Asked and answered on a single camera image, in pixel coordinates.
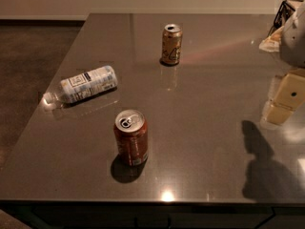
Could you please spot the crumpled snack bag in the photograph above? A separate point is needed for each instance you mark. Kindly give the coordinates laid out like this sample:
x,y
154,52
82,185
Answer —
x,y
272,42

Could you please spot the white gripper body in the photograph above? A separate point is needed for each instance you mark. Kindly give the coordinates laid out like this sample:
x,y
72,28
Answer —
x,y
294,43

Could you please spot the red coke can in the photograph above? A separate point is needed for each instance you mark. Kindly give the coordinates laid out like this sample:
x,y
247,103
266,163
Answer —
x,y
131,134

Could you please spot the gold soda can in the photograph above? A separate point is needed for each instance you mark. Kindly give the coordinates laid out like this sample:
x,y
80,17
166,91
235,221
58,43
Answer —
x,y
171,44

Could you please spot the black wire basket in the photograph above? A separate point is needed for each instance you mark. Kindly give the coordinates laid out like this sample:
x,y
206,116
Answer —
x,y
285,11

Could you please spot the clear plastic water bottle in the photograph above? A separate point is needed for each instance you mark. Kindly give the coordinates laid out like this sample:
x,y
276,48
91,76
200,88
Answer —
x,y
83,86

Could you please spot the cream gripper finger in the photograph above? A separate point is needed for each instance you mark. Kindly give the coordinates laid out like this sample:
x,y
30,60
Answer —
x,y
285,95

